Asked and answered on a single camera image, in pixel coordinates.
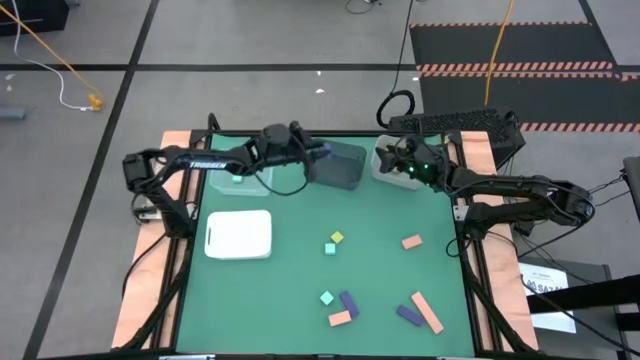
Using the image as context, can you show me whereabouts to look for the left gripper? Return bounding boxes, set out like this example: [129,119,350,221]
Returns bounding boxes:
[283,121,326,170]

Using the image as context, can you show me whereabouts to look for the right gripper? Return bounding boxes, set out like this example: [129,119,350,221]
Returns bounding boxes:
[375,137,454,191]

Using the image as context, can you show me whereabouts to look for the long orange block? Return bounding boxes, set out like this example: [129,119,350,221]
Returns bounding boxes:
[410,291,445,335]

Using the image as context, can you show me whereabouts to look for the beige plastic bin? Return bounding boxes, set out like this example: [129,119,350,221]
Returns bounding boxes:
[370,133,436,192]

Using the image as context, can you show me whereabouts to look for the dark gray translucent bin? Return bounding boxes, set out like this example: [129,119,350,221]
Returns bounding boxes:
[305,138,368,192]

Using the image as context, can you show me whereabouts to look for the black perforated case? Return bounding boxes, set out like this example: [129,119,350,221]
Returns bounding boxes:
[387,107,527,171]

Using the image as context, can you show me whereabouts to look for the clear plastic bin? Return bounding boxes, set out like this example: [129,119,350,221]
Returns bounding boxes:
[208,159,275,197]

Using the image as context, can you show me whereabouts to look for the white plastic bin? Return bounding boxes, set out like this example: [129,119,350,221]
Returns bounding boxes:
[203,209,274,261]

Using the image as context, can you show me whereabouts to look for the tan wooden side board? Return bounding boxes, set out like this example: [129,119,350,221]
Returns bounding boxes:
[110,130,204,350]
[459,130,540,351]

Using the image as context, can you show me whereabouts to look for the black hazard-striped floor mat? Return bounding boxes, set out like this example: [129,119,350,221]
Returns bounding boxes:
[417,69,640,134]
[408,20,617,74]

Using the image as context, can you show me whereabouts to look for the white printed paper sheet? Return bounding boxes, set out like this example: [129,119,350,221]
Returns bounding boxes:
[518,262,577,335]

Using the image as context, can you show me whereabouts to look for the black metal bar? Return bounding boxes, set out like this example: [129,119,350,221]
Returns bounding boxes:
[527,275,640,314]

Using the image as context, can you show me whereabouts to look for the gray cabinet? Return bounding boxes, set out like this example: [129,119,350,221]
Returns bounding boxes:
[517,255,621,360]

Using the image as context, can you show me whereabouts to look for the black box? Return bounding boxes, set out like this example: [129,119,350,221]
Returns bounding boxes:
[0,0,70,37]

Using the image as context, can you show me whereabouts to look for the black hanging cable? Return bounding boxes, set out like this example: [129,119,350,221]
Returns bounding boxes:
[375,0,417,129]

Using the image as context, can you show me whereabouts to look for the yellow hanging cable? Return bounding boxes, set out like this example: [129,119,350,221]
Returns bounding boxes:
[483,0,516,107]

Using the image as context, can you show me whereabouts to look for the orange floor cable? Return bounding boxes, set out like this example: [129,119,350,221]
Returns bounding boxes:
[0,3,104,100]

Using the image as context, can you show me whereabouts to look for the white floor cable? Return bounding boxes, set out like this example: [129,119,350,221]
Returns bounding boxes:
[10,0,96,112]

